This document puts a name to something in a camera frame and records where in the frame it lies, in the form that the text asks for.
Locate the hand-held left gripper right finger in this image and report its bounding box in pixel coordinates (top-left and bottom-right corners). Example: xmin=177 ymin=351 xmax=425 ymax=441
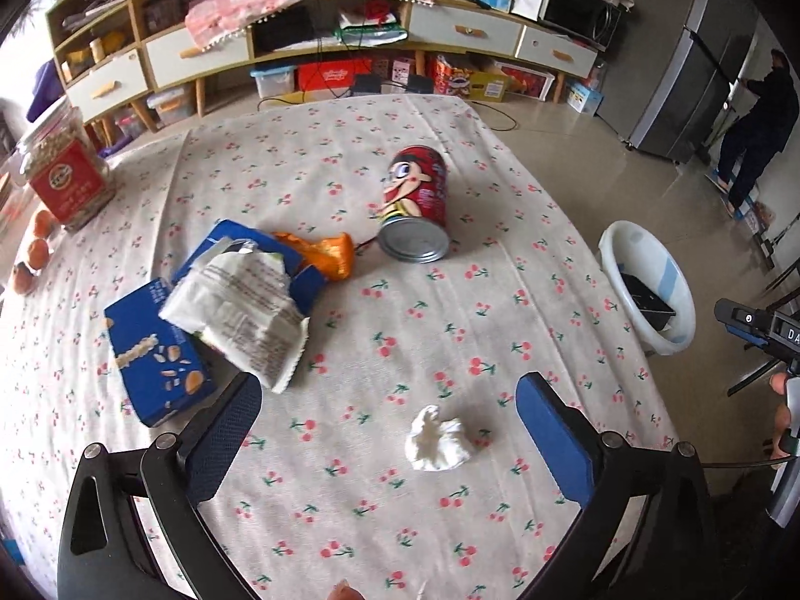
xmin=515 ymin=371 xmax=726 ymax=600

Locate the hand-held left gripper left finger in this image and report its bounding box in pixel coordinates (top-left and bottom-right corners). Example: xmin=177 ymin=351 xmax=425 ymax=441
xmin=57 ymin=371 xmax=264 ymax=600

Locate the white plastic waste bin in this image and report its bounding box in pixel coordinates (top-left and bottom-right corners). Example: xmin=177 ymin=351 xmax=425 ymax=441
xmin=598 ymin=220 xmax=697 ymax=356

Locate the blue snack box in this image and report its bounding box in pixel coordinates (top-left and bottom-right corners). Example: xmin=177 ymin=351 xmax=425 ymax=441
xmin=103 ymin=218 xmax=326 ymax=429

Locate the black plastic tray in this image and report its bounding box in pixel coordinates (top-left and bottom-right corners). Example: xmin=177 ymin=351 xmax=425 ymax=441
xmin=618 ymin=271 xmax=677 ymax=332

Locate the white snack wrapper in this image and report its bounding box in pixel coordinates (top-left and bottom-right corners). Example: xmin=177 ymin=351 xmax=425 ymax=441
xmin=159 ymin=240 xmax=311 ymax=395

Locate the white tissue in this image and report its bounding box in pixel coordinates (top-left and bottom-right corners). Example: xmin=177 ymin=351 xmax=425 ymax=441
xmin=405 ymin=405 xmax=471 ymax=473

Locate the orange foil wrapper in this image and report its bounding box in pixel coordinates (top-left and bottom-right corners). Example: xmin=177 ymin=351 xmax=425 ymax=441
xmin=271 ymin=231 xmax=356 ymax=284

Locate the red cartoon drink can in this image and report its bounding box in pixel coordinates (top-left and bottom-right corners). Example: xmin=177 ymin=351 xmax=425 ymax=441
xmin=373 ymin=145 xmax=450 ymax=262

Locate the person's right hand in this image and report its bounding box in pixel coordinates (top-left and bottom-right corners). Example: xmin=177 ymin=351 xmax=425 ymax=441
xmin=770 ymin=371 xmax=800 ymax=459

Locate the cherry print tablecloth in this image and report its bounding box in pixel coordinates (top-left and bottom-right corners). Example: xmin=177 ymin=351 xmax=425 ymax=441
xmin=0 ymin=95 xmax=679 ymax=600

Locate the grey refrigerator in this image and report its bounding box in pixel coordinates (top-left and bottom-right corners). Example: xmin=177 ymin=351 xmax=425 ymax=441
xmin=596 ymin=0 xmax=760 ymax=164

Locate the blue and white box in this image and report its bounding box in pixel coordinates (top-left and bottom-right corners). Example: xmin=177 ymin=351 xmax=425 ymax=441
xmin=565 ymin=78 xmax=604 ymax=115

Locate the red label glass jar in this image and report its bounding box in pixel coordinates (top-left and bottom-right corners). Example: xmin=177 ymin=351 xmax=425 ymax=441
xmin=15 ymin=106 xmax=117 ymax=234

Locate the black microwave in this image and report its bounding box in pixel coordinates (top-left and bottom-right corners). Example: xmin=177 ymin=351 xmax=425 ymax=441
xmin=540 ymin=0 xmax=626 ymax=51

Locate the clear box with blue lid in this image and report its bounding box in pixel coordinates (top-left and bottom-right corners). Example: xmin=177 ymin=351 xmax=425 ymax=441
xmin=251 ymin=65 xmax=296 ymax=99

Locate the wooden shelf unit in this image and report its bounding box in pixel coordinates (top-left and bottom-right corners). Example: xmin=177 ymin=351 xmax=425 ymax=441
xmin=45 ymin=0 xmax=152 ymax=129

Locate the red cardboard box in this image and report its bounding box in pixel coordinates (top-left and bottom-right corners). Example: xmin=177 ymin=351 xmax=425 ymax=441
xmin=295 ymin=59 xmax=376 ymax=92

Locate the purple plastic object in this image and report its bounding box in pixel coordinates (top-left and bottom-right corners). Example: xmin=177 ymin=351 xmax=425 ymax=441
xmin=26 ymin=59 xmax=60 ymax=123

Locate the white and wood cabinet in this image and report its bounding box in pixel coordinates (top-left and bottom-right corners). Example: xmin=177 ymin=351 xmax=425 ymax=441
xmin=140 ymin=0 xmax=601 ymax=120

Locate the pink cloth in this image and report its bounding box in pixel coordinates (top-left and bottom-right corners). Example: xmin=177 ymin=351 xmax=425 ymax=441
xmin=185 ymin=0 xmax=434 ymax=51

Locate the black cable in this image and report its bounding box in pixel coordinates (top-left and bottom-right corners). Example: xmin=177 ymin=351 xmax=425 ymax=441
xmin=698 ymin=457 xmax=790 ymax=470

